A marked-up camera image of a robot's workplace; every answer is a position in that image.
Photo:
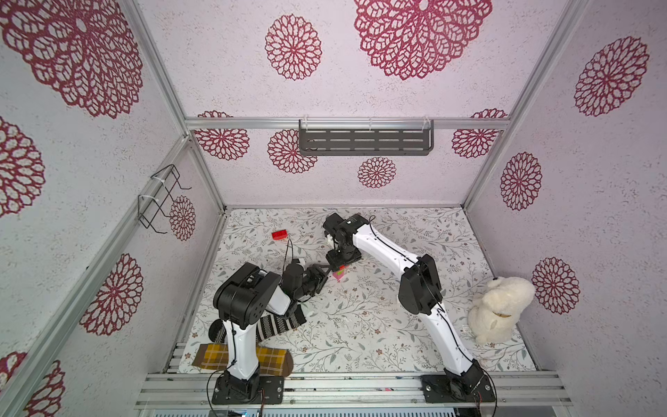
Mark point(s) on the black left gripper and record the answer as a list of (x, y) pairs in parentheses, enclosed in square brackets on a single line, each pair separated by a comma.
[(313, 274)]

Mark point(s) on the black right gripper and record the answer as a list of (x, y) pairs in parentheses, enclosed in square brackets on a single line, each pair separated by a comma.
[(342, 258)]

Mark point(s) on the pink lego brick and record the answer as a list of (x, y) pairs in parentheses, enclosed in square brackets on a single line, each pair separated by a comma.
[(337, 277)]

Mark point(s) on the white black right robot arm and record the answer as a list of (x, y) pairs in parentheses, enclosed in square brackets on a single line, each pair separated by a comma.
[(419, 291)]

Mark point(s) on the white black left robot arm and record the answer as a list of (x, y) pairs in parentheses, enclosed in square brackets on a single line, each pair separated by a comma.
[(257, 304)]

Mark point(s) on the red curved lego brick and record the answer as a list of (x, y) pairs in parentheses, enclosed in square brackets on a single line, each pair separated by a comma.
[(279, 235)]

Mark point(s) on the black white striped sock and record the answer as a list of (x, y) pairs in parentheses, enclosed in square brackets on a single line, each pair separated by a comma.
[(268, 326)]

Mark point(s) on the yellow brown plaid sock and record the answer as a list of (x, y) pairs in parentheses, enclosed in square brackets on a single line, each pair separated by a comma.
[(277, 362)]

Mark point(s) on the white plush toy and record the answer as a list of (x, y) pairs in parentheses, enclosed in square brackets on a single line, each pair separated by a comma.
[(495, 314)]

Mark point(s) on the dark grey wall shelf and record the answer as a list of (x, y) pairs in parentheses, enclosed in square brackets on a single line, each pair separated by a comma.
[(366, 141)]

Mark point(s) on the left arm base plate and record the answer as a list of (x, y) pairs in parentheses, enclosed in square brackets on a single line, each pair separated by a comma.
[(259, 390)]

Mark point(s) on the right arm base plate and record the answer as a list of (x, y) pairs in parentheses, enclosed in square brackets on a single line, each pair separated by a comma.
[(447, 389)]

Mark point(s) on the black wire wall rack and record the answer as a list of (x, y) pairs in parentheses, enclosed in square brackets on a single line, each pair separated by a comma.
[(151, 204)]

